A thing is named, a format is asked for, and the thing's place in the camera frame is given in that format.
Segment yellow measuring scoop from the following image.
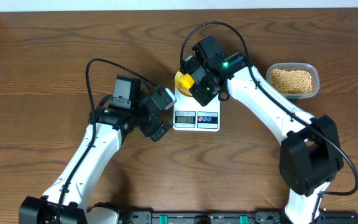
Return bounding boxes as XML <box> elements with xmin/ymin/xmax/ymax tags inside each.
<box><xmin>180</xmin><ymin>74</ymin><xmax>195</xmax><ymax>89</ymax></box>

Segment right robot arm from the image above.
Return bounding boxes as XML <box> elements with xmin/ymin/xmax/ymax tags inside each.
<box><xmin>183</xmin><ymin>35</ymin><xmax>344</xmax><ymax>223</ymax></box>

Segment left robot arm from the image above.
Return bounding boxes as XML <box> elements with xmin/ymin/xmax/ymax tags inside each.
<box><xmin>19</xmin><ymin>85</ymin><xmax>176</xmax><ymax>223</ymax></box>

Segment soybeans in bowl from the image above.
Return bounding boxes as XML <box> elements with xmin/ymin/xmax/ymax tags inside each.
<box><xmin>177</xmin><ymin>82</ymin><xmax>193</xmax><ymax>97</ymax></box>

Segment white digital kitchen scale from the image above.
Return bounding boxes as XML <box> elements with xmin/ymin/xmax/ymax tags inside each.
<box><xmin>173</xmin><ymin>88</ymin><xmax>221</xmax><ymax>132</ymax></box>

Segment pale yellow bowl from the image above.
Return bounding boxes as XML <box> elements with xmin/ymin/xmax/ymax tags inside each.
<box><xmin>175</xmin><ymin>71</ymin><xmax>184</xmax><ymax>92</ymax></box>

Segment soybeans in container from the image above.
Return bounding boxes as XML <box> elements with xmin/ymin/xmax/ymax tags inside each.
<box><xmin>270</xmin><ymin>68</ymin><xmax>313</xmax><ymax>94</ymax></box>

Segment clear plastic container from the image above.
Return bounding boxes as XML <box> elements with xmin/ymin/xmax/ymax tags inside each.
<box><xmin>266</xmin><ymin>62</ymin><xmax>320</xmax><ymax>100</ymax></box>

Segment left black cable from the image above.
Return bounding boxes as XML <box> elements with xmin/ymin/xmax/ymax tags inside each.
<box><xmin>54</xmin><ymin>58</ymin><xmax>158</xmax><ymax>224</ymax></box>

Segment black cable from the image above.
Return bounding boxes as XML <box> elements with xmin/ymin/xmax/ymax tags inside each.
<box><xmin>54</xmin><ymin>58</ymin><xmax>158</xmax><ymax>224</ymax></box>
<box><xmin>179</xmin><ymin>21</ymin><xmax>358</xmax><ymax>224</ymax></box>

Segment right black cable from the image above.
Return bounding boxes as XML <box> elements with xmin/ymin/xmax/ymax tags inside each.
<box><xmin>179</xmin><ymin>21</ymin><xmax>358</xmax><ymax>224</ymax></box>

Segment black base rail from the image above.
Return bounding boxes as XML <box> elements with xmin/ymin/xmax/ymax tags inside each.
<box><xmin>85</xmin><ymin>210</ymin><xmax>358</xmax><ymax>224</ymax></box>

